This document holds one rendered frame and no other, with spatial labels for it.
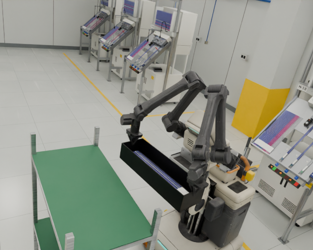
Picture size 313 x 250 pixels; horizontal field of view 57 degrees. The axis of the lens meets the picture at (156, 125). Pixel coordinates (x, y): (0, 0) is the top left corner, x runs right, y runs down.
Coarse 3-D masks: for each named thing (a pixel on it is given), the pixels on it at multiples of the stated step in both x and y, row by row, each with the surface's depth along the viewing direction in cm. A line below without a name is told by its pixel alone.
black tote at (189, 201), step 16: (128, 144) 186; (144, 144) 192; (128, 160) 179; (160, 160) 181; (144, 176) 169; (160, 176) 157; (176, 176) 172; (160, 192) 159; (176, 192) 149; (192, 192) 149; (176, 208) 151
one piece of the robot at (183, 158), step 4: (184, 148) 194; (180, 152) 197; (184, 152) 194; (188, 152) 191; (172, 156) 194; (176, 156) 195; (180, 156) 196; (184, 156) 195; (188, 156) 192; (172, 160) 192; (176, 160) 191; (180, 160) 191; (184, 160) 192; (188, 160) 193; (180, 164) 187; (184, 164) 188; (188, 164) 189; (184, 168) 184; (188, 168) 184; (208, 172) 185; (208, 176) 189; (204, 180) 186
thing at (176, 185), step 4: (136, 152) 188; (140, 152) 188; (140, 156) 184; (144, 156) 185; (144, 160) 181; (148, 160) 181; (148, 164) 177; (152, 164) 178; (156, 168) 175; (160, 172) 172; (164, 176) 169; (168, 176) 170; (168, 180) 166; (172, 180) 167; (172, 184) 164; (176, 184) 164; (176, 188) 160; (180, 188) 161; (184, 192) 158; (188, 192) 159
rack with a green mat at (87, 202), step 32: (96, 128) 200; (32, 160) 182; (64, 160) 185; (96, 160) 191; (32, 192) 198; (64, 192) 158; (96, 192) 163; (128, 192) 167; (64, 224) 139; (96, 224) 142; (128, 224) 146
